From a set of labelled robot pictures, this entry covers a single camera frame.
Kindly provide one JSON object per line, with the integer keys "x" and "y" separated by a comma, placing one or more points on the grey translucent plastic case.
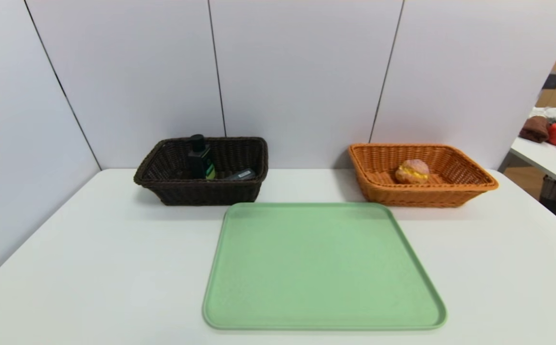
{"x": 240, "y": 175}

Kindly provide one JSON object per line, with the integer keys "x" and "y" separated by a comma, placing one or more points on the orange wicker basket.
{"x": 450, "y": 191}

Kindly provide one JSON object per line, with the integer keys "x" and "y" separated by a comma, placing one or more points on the cream bread bun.
{"x": 413, "y": 171}

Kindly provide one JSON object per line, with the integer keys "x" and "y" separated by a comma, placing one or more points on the dark brown wicker basket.
{"x": 201, "y": 191}

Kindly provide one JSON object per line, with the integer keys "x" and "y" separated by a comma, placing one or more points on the light green plastic tray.
{"x": 321, "y": 273}

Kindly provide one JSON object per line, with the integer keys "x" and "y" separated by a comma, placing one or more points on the black pump bottle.
{"x": 200, "y": 160}

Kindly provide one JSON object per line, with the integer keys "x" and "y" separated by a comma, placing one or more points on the white side table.
{"x": 546, "y": 160}

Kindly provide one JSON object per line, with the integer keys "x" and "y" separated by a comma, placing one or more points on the white crumpled cloth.
{"x": 552, "y": 114}

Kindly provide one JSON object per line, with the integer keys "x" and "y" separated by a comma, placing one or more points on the brown folded cloth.
{"x": 535, "y": 129}

